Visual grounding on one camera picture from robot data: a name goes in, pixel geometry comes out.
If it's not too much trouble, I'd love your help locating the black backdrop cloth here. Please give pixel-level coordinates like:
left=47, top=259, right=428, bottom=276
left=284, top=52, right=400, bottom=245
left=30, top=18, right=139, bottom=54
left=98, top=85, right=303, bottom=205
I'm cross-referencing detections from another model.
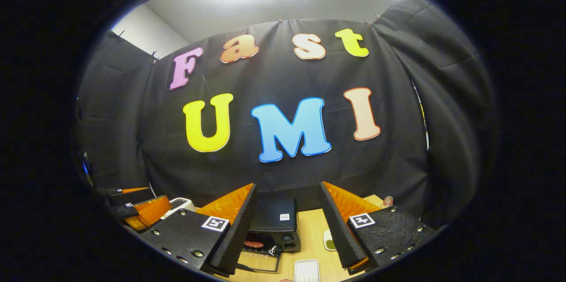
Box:
left=73, top=0, right=498, bottom=229

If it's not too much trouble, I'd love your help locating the black electric oven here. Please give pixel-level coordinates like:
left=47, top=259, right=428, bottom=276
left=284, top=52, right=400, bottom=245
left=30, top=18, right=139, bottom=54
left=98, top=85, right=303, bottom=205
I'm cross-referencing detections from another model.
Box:
left=237, top=197, right=302, bottom=274

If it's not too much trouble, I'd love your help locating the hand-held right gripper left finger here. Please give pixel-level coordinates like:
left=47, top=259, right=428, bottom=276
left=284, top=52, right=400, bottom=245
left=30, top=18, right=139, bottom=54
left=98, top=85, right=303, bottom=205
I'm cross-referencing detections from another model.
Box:
left=141, top=183, right=258, bottom=277

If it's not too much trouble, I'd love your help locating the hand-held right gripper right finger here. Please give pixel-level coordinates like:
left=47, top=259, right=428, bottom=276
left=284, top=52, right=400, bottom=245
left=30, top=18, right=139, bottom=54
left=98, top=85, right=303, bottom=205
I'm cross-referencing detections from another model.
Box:
left=319, top=181, right=438, bottom=276

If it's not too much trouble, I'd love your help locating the white toaster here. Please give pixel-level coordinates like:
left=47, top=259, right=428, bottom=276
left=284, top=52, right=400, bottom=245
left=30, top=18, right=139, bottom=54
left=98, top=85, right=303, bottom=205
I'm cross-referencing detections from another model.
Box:
left=160, top=198, right=196, bottom=220

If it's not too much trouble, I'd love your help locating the white rectangular tray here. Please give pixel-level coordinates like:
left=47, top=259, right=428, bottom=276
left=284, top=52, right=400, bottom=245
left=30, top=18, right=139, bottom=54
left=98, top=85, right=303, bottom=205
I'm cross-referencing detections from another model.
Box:
left=294, top=259, right=320, bottom=282

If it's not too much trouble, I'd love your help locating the white divided snack plate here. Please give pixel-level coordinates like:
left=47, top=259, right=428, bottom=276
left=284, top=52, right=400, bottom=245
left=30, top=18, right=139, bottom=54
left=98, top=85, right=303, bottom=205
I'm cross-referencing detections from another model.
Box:
left=323, top=229, right=337, bottom=252

